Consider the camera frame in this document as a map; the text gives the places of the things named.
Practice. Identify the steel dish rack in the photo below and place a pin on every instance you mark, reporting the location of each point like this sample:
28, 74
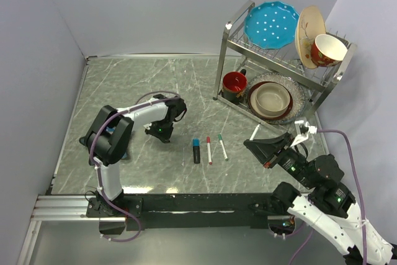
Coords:
317, 84

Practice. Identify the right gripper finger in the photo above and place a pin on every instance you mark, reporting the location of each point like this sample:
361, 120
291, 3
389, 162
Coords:
265, 155
267, 145

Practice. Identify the black blue highlighter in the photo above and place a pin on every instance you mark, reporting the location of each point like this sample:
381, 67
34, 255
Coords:
196, 154

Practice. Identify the white green marker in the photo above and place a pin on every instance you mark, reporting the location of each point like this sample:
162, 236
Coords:
224, 150

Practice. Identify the beige bowl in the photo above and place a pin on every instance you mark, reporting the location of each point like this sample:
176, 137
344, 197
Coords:
272, 99

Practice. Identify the blue star dish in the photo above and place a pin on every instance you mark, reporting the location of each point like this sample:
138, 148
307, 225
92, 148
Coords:
110, 130

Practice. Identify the cream floral plate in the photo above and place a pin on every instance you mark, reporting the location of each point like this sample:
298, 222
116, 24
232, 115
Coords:
310, 25

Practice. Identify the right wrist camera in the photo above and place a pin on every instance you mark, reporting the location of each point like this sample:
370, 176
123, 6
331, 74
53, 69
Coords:
303, 129

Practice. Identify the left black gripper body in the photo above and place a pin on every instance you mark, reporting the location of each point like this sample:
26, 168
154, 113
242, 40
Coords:
162, 129

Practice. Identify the blue polka dot plate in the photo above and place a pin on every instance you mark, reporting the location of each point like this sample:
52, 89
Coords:
271, 25

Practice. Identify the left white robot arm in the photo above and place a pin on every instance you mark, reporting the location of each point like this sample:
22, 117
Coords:
108, 137

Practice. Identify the blue pen cap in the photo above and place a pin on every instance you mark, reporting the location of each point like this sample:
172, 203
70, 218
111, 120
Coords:
195, 142

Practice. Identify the red floral bowl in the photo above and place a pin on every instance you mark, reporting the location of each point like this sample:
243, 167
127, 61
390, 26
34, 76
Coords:
327, 50

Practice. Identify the glass patterned plate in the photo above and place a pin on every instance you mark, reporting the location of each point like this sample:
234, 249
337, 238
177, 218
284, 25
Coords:
297, 93

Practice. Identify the red rimmed plate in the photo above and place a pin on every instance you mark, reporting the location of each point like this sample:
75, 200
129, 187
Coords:
254, 104

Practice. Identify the black base bar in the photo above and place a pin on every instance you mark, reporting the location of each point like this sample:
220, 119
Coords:
134, 212

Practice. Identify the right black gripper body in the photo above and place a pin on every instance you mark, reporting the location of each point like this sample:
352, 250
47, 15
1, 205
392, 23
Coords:
292, 161

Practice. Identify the red black mug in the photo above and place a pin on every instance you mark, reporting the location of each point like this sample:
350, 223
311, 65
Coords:
233, 85

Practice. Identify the white thin pen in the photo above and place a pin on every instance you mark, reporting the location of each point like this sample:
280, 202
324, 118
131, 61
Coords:
257, 128

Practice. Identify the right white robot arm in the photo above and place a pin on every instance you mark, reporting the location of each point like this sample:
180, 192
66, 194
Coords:
331, 208

